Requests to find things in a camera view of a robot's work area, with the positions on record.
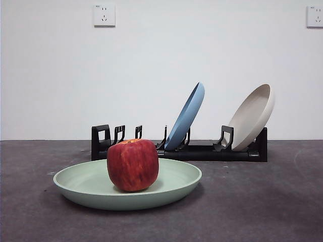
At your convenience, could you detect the green plate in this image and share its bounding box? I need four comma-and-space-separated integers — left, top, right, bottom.
52, 158, 203, 211

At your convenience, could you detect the white wall socket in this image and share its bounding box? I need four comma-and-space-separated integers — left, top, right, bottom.
93, 4, 117, 28
306, 5, 323, 29

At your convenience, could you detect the black plate rack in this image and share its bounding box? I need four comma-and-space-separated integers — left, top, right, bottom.
91, 124, 268, 162

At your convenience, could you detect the beige plate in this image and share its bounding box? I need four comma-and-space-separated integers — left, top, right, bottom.
228, 83, 275, 152

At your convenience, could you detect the blue plate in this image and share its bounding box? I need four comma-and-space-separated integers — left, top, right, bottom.
165, 81, 205, 151

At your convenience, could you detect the red apple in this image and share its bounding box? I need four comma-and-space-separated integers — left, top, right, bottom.
106, 138, 159, 192

